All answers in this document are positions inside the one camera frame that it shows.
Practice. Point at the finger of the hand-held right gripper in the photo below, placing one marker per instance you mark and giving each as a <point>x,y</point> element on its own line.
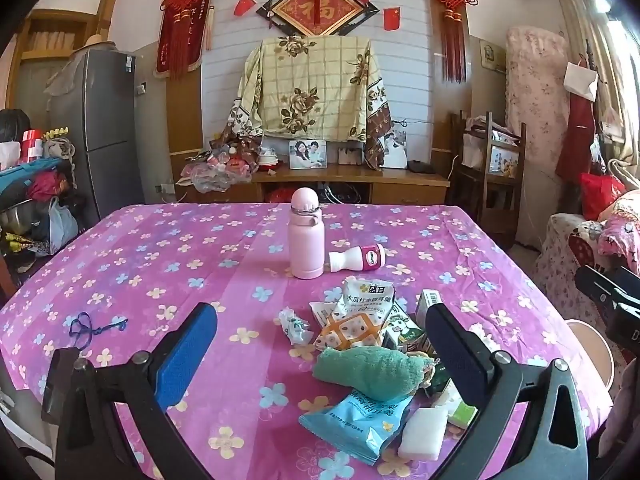
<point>597,287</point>

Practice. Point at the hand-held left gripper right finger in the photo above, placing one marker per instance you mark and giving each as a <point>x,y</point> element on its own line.
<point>455,355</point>

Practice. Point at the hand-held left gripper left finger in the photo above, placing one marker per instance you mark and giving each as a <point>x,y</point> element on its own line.
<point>185,355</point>

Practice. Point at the light blue snack packet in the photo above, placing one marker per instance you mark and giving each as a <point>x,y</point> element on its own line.
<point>360,420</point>

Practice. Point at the dark green packet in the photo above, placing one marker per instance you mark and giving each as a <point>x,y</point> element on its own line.
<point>439,377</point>

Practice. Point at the floral covered sofa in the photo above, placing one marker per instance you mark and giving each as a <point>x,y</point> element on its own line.
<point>555,260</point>

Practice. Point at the green white drink carton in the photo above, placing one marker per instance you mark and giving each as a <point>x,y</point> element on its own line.
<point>405,332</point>

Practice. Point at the light green white packet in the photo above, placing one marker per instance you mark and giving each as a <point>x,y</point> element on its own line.
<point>457,410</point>

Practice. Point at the pink blanket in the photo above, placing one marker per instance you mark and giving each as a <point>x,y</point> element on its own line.
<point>620,235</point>

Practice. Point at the small white green carton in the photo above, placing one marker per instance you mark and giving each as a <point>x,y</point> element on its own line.
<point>430,300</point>

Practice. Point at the white sponge block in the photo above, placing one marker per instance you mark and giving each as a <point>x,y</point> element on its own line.
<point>422,432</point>

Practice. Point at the green towel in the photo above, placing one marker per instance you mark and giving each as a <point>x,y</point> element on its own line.
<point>370,370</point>

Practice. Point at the pink floral tablecloth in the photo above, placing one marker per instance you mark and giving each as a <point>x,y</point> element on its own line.
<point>150,270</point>

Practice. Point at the red bag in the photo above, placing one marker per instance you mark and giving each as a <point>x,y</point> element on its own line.
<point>600,195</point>

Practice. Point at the white green-print snack packet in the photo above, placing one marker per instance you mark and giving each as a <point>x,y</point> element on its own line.
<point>360,305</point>

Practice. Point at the orange checked cracker packet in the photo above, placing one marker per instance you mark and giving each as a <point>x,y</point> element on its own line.
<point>350,332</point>

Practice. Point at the crumpled white wrapper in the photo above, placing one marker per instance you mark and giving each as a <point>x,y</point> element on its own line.
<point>295,327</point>

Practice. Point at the small white pink-label bottle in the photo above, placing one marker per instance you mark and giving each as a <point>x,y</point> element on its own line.
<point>367,256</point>

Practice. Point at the wooden chair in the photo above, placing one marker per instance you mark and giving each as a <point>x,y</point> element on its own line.
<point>492,200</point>

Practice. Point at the red hanging garment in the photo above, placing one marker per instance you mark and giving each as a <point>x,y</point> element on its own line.
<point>575,135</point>

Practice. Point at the pink insulated bottle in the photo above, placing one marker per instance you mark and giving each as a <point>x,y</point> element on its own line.
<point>306,245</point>

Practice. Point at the white plastic bag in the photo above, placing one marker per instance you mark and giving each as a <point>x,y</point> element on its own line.
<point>62,227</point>

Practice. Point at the floral mattress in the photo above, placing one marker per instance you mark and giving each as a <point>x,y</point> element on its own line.
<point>535,110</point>

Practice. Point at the clear plastic bag pile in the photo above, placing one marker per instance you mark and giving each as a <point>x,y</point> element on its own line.
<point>220,170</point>

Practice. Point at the wooden cabinet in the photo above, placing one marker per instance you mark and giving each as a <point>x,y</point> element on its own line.
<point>350,180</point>

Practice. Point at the red white bowls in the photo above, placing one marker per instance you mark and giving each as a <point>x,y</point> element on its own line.
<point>269,159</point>

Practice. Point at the blue bag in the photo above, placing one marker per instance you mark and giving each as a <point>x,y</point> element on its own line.
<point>30,175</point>

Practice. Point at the grey refrigerator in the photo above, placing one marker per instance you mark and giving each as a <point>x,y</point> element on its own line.
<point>105,125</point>

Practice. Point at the beige curtain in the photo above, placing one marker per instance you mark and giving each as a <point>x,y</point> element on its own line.
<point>575,10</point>

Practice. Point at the yellow floral cloth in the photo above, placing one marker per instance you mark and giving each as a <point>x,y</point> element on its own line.
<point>310,85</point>

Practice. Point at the straw hat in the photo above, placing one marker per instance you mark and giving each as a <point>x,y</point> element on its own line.
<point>95,42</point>

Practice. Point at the wooden bookshelf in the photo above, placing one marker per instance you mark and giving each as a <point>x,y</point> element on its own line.
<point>30,35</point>

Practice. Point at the wedding photo frame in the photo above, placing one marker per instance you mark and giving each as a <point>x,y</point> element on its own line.
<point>397,152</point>

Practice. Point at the small brown photo frame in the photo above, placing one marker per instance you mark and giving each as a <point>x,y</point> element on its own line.
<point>349,156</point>

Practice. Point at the couple photo frame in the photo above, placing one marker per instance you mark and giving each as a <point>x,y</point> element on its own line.
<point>307,155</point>

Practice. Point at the wall socket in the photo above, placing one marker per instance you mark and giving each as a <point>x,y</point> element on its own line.
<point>141,89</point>

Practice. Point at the red wall banner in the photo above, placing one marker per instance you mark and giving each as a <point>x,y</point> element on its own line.
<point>167,45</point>

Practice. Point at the red diamond wall decoration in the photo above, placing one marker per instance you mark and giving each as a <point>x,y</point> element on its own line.
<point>317,7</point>

